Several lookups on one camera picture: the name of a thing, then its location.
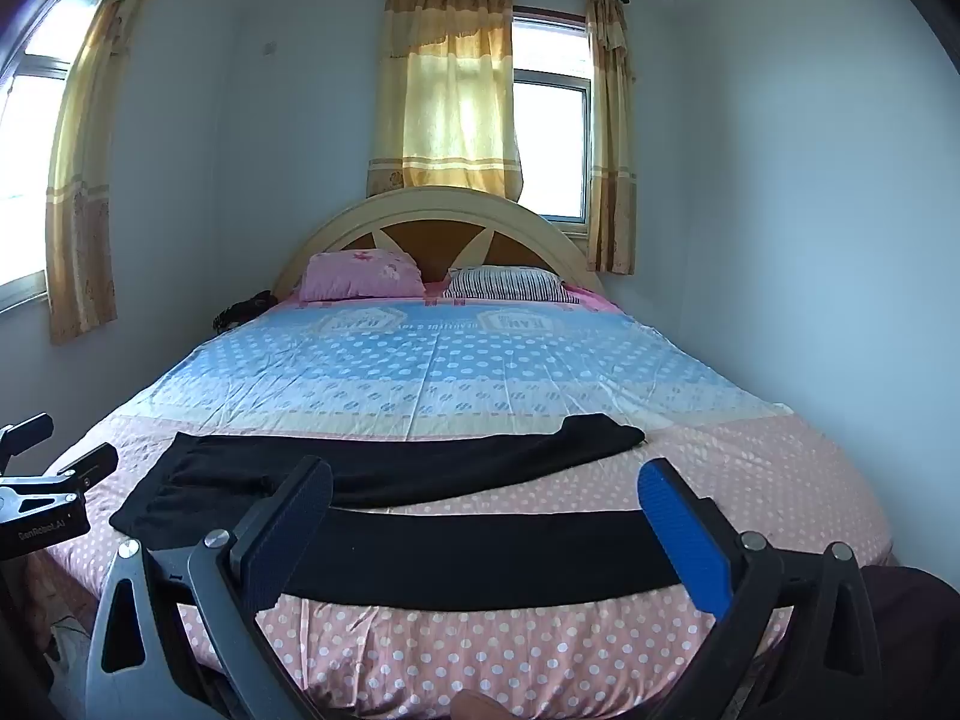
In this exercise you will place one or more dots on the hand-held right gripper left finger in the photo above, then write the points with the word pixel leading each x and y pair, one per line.
pixel 296 502

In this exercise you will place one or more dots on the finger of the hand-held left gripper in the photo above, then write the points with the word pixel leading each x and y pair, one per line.
pixel 90 466

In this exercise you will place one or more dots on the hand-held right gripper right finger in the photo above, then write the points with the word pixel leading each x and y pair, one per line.
pixel 682 532

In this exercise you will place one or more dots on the black pants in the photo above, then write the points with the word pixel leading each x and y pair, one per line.
pixel 450 555

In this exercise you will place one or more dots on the black bag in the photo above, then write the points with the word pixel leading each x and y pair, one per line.
pixel 244 311

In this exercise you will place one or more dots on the polka dot bed sheet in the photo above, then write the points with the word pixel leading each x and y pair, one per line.
pixel 450 375

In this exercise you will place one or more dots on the pink pillow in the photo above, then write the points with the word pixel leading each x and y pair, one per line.
pixel 360 274

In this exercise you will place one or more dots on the long yellow curtain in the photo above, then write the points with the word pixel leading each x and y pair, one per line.
pixel 82 165

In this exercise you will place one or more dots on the striped pillow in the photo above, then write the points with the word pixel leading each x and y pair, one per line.
pixel 510 283

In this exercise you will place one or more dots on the large window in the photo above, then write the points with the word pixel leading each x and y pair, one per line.
pixel 22 165

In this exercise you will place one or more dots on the cream wooden headboard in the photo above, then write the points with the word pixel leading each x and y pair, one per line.
pixel 450 202

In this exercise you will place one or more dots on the narrow yellow curtain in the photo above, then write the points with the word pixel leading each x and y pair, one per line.
pixel 611 150

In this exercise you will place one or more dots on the small window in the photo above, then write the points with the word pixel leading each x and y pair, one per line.
pixel 547 150

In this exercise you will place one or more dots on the wide yellow curtain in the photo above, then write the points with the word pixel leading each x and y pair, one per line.
pixel 442 90

